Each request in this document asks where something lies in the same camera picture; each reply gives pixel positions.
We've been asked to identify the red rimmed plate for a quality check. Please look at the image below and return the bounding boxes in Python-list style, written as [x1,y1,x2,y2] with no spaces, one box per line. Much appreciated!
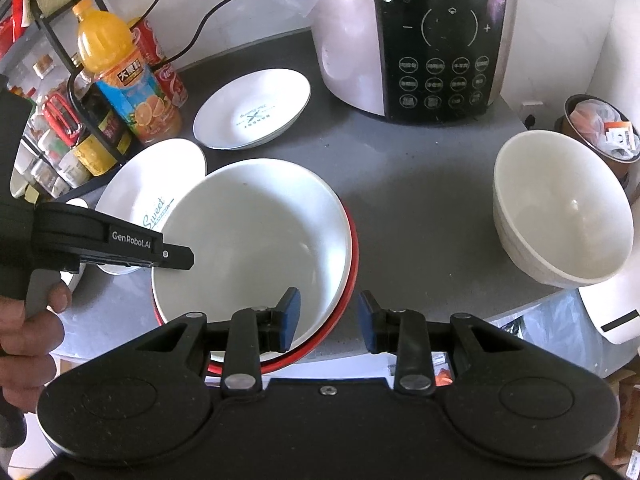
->
[152,205,361,376]

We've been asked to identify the large white bowl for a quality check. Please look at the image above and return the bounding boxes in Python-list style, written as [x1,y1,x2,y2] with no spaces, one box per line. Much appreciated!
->
[151,158,352,356]

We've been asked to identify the black wire rack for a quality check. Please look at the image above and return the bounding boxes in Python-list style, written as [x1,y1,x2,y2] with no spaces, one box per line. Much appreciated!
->
[0,0,133,196]

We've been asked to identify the red packet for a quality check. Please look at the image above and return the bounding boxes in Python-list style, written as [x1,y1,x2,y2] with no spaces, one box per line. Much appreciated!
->
[0,0,32,57]

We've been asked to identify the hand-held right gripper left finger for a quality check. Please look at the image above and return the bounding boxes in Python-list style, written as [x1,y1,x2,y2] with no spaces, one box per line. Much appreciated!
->
[135,287,302,400]

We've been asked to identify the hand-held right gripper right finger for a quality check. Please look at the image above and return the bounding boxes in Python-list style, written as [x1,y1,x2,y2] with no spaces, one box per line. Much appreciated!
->
[359,290,526,396]

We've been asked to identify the red lidded clear container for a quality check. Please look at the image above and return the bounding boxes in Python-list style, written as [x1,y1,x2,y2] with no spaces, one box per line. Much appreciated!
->
[41,94,83,148]

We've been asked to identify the white appliance with black stripe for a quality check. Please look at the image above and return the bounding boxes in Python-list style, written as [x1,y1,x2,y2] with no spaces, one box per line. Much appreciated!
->
[577,280,640,346]

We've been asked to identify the row of clear spice jars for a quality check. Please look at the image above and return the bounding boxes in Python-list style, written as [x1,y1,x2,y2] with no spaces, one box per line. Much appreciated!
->
[10,125,92,202]

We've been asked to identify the person's left hand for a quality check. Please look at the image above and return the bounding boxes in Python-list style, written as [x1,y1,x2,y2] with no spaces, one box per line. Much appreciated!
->
[0,280,72,413]

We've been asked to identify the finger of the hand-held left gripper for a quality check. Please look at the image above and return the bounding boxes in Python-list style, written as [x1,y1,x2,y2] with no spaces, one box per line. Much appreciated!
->
[80,242,196,272]

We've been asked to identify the clear plastic bag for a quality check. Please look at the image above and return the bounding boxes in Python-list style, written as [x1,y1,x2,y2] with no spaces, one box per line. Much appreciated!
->
[495,290,603,378]

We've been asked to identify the orange juice bottle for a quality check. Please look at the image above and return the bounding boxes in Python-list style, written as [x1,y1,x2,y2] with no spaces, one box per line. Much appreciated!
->
[71,0,183,147]

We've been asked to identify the brown paper cup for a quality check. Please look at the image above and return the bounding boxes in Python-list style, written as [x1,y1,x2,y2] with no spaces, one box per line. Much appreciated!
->
[556,94,640,188]

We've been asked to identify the white plate with script print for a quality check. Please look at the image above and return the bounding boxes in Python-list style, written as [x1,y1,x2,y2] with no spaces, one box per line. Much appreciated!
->
[94,138,208,276]

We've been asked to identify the crumpled wrappers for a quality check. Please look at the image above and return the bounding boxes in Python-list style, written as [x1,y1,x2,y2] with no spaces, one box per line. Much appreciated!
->
[570,101,640,161]

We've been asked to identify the cardboard box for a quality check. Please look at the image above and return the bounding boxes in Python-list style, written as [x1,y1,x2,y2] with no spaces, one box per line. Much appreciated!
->
[606,369,640,467]

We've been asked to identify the red cola can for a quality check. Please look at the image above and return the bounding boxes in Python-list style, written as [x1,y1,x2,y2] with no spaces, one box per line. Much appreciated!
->
[127,17,168,68]
[154,60,189,109]

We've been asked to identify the black power cable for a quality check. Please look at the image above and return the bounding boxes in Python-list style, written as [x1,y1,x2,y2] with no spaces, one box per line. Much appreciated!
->
[131,0,263,70]

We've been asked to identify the cream white bowl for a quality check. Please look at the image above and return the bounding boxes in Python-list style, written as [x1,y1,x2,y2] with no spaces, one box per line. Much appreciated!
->
[492,130,635,290]

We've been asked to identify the white plate with crossed utensils print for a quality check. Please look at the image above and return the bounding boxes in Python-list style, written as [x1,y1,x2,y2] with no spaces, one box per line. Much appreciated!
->
[192,67,312,152]

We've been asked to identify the dark soy sauce bottle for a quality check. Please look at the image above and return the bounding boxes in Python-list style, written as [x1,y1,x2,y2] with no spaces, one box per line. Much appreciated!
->
[75,85,133,178]

